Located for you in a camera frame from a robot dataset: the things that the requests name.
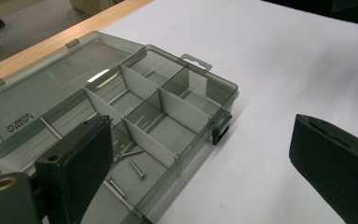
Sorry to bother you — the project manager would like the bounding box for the group of small silver screws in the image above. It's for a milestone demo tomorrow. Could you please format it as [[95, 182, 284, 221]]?
[[122, 106, 157, 131]]

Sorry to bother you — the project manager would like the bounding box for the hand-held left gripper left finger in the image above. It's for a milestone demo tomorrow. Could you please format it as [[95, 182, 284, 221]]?
[[34, 114, 115, 224]]

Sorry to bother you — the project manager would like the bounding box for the long metal screw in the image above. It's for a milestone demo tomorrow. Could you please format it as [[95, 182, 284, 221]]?
[[106, 175, 129, 201], [128, 159, 146, 181], [117, 148, 145, 159]]

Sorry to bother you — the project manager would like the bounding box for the clear grey compartment box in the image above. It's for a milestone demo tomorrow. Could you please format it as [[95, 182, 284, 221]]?
[[0, 30, 241, 224]]

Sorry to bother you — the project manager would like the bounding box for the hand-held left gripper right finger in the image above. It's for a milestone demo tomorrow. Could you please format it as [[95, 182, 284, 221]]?
[[288, 113, 358, 224]]

